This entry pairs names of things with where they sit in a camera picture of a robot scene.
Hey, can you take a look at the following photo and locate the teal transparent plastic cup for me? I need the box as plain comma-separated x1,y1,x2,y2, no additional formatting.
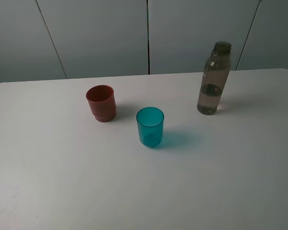
136,107,165,148

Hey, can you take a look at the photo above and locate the smoky transparent water bottle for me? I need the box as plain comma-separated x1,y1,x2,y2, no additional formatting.
197,41,231,115

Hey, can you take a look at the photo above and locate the red plastic cup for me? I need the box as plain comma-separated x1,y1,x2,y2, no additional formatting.
86,85,116,123

